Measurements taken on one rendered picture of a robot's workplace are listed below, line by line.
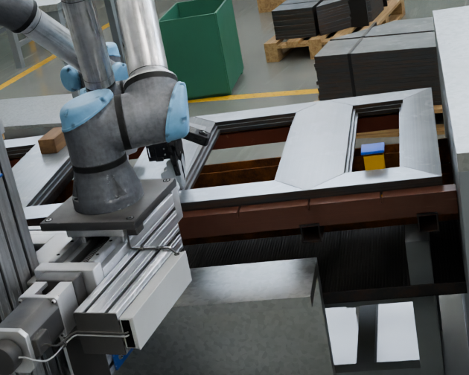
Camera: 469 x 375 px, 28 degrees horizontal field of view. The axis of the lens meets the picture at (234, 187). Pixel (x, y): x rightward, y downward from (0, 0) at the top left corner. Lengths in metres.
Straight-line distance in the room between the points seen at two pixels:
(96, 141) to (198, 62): 4.49
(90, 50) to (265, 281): 0.70
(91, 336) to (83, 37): 0.77
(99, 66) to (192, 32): 4.08
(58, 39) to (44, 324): 0.93
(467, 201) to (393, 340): 1.41
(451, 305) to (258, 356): 1.13
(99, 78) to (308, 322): 0.81
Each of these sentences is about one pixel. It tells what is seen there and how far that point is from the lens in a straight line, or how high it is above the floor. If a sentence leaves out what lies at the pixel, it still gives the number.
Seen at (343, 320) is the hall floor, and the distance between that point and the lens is 3.44.
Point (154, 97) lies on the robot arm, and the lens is 1.91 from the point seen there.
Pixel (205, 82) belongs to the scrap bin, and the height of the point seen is 0.11.
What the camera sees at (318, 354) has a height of 0.42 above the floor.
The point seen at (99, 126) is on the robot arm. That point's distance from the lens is 1.90.
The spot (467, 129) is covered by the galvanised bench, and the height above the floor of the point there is 1.05.
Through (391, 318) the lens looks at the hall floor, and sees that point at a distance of 3.42.
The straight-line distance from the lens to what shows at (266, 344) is 2.49.
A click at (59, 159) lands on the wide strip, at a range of 3.00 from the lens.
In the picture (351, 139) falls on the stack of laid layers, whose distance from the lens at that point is 2.70.
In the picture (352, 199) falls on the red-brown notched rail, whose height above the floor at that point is 0.83.
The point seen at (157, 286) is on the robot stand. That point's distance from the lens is 1.79.
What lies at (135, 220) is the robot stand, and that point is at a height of 1.04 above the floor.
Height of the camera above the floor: 1.74
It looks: 21 degrees down
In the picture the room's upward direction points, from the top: 11 degrees counter-clockwise
